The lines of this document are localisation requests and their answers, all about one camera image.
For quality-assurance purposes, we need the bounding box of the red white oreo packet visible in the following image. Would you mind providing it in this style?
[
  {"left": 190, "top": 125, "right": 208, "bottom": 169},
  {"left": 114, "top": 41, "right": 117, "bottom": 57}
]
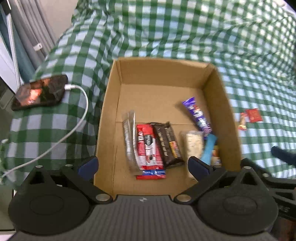
[{"left": 137, "top": 124, "right": 163, "bottom": 170}]

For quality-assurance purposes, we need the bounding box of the grey curtain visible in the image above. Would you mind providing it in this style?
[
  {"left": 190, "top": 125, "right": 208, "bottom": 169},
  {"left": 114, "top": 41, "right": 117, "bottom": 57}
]
[{"left": 10, "top": 1, "right": 57, "bottom": 69}]

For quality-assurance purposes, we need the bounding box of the small red orange candy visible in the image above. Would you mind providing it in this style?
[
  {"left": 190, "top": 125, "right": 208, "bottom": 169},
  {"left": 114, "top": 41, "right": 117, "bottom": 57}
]
[{"left": 238, "top": 113, "right": 247, "bottom": 131}]

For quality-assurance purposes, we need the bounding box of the red square sachet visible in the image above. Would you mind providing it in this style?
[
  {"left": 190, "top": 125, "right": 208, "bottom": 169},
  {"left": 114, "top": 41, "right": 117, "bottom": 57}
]
[{"left": 246, "top": 108, "right": 263, "bottom": 123}]

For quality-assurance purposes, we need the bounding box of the black smartphone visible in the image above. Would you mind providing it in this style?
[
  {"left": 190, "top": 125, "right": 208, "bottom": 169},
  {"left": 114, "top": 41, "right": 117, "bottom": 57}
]
[{"left": 11, "top": 75, "right": 68, "bottom": 111}]

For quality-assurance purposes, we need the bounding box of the purple candy bar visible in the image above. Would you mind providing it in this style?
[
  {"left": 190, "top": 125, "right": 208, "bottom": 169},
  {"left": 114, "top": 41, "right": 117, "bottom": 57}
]
[{"left": 182, "top": 97, "right": 212, "bottom": 139}]

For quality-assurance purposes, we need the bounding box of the red spicy strip packet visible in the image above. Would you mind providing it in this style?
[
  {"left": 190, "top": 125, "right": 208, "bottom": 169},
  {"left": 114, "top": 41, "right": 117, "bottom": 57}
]
[{"left": 136, "top": 164, "right": 166, "bottom": 180}]

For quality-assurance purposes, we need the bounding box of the brown cardboard box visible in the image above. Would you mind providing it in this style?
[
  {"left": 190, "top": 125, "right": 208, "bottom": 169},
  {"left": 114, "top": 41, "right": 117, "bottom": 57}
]
[{"left": 94, "top": 57, "right": 242, "bottom": 196}]

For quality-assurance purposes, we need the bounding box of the green checkered sofa cover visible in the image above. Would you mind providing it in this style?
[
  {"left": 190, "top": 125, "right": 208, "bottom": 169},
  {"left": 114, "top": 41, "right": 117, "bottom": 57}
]
[{"left": 1, "top": 1, "right": 295, "bottom": 186}]

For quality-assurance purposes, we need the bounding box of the white charging cable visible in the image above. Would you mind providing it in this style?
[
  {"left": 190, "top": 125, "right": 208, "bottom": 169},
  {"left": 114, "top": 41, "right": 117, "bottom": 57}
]
[{"left": 0, "top": 84, "right": 89, "bottom": 179}]

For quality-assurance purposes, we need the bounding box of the yellow cow snack packet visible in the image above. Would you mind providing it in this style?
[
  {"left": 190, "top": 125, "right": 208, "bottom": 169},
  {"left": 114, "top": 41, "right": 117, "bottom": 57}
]
[{"left": 211, "top": 145, "right": 222, "bottom": 167}]

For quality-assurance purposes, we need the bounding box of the silver sachet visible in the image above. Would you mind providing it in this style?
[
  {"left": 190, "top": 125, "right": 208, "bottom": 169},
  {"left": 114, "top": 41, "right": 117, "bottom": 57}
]
[{"left": 122, "top": 110, "right": 142, "bottom": 176}]

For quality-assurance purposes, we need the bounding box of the dark chocolate bar wrapper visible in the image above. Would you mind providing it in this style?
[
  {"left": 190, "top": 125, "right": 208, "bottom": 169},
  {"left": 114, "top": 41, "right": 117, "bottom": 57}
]
[{"left": 150, "top": 121, "right": 184, "bottom": 169}]

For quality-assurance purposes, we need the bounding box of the beige nougat bar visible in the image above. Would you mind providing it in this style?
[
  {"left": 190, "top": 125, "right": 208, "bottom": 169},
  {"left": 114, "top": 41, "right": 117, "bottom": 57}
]
[{"left": 181, "top": 131, "right": 204, "bottom": 181}]

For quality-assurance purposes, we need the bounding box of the light blue candy stick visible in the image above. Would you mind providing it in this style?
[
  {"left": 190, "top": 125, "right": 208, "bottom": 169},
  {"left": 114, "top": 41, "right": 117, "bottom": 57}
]
[{"left": 200, "top": 134, "right": 217, "bottom": 166}]

